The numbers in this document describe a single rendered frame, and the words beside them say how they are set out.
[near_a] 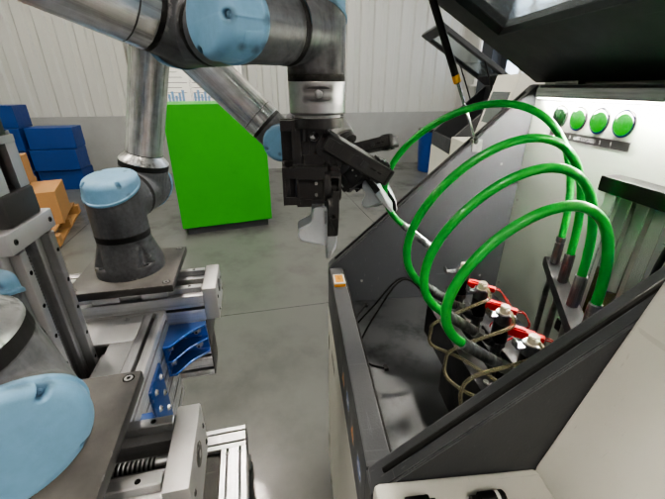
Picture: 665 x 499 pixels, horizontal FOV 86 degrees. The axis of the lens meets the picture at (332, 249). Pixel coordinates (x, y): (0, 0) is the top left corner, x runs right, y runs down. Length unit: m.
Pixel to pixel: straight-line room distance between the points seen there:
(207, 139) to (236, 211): 0.79
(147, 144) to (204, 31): 0.61
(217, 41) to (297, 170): 0.18
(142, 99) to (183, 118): 2.87
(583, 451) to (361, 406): 0.31
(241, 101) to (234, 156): 3.13
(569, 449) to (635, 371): 0.13
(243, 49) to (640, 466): 0.57
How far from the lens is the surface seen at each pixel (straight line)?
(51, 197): 4.63
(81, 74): 7.54
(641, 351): 0.51
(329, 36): 0.48
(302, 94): 0.49
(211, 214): 4.03
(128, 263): 0.93
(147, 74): 0.97
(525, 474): 0.61
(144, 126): 0.99
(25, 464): 0.38
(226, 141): 3.88
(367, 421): 0.64
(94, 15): 0.49
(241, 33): 0.40
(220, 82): 0.79
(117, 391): 0.64
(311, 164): 0.51
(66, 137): 6.75
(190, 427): 0.61
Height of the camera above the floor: 1.44
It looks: 24 degrees down
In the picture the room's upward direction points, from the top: straight up
